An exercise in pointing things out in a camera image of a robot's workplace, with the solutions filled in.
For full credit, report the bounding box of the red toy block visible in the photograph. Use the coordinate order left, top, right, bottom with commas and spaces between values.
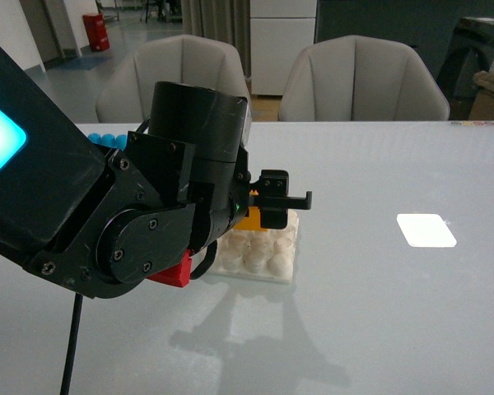
147, 250, 192, 288

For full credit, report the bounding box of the beige sofa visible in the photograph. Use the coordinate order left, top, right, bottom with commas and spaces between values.
468, 71, 494, 121

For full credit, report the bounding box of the white drawer cabinet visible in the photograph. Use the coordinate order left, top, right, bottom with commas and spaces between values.
250, 0, 317, 96

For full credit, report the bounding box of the blue toy block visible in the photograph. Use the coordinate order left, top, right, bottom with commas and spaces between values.
87, 132, 128, 150

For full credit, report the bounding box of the row of coloured stickers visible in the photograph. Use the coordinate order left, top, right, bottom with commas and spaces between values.
450, 120, 494, 127

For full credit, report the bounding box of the yellow toy block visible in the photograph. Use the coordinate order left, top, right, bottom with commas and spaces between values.
233, 206, 265, 231

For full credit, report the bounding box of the grey armchair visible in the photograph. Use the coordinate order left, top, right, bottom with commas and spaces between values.
96, 35, 250, 123
278, 35, 450, 122

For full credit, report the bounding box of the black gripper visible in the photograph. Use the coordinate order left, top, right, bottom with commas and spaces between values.
191, 147, 312, 251

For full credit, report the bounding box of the grey curtain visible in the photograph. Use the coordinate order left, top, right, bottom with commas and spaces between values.
181, 0, 251, 79

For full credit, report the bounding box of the left grey armchair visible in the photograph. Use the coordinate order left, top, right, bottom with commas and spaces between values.
96, 35, 250, 123

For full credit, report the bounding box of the right grey armchair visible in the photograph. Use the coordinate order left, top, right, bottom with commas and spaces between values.
278, 35, 450, 122

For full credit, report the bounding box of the black cable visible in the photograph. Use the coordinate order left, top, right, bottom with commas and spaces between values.
58, 290, 85, 395

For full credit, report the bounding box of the red box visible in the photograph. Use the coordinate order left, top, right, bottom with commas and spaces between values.
82, 13, 110, 52

